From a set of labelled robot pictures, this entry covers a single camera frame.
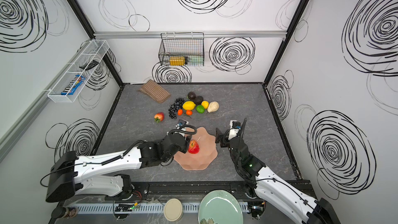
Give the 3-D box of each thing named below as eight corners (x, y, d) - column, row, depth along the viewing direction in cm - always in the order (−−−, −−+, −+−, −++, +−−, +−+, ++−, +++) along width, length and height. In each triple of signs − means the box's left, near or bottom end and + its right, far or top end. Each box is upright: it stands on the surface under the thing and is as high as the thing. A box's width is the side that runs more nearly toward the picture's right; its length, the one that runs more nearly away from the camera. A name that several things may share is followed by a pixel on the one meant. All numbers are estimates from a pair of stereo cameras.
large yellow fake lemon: (182, 110, 104) (182, 107, 102) (183, 103, 108) (183, 100, 106) (195, 110, 104) (195, 107, 102) (195, 103, 108) (195, 100, 106)
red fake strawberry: (155, 123, 100) (153, 119, 97) (156, 116, 104) (155, 112, 100) (163, 123, 100) (161, 119, 97) (164, 116, 104) (163, 112, 100)
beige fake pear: (207, 112, 105) (207, 108, 101) (207, 105, 109) (207, 101, 105) (218, 112, 105) (219, 108, 101) (218, 105, 109) (218, 101, 105)
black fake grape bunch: (167, 116, 104) (165, 111, 100) (178, 100, 112) (177, 96, 108) (175, 119, 102) (174, 115, 98) (185, 103, 110) (185, 99, 107)
